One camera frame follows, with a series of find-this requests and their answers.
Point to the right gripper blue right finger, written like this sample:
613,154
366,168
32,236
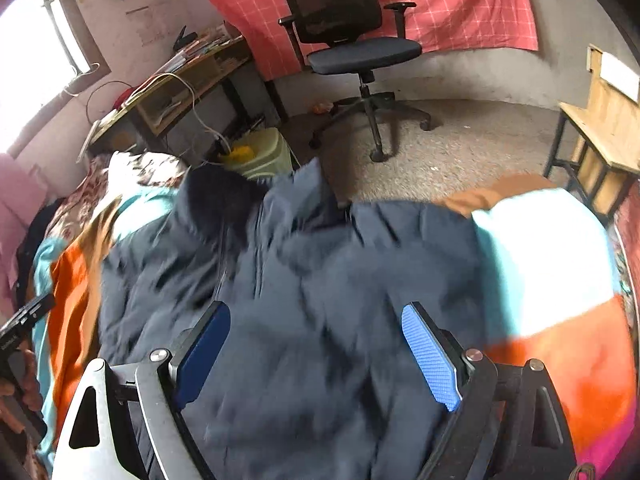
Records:
437,354

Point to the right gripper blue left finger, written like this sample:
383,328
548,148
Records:
196,353

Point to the navy puffer jacket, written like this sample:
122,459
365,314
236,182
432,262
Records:
315,380

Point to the pink hanging clothes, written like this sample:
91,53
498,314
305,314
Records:
20,200

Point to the left hand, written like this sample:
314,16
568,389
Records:
31,392

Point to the colourful striped bed blanket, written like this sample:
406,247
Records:
550,291

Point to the floral pillow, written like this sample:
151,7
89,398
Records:
109,176

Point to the yellow green plastic bucket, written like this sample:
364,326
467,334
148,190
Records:
259,154

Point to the wooden chair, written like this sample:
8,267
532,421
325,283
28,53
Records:
598,145

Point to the wooden desk with shelf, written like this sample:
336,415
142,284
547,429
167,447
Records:
145,119

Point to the window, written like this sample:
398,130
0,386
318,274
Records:
45,62

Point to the black office chair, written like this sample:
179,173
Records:
358,37

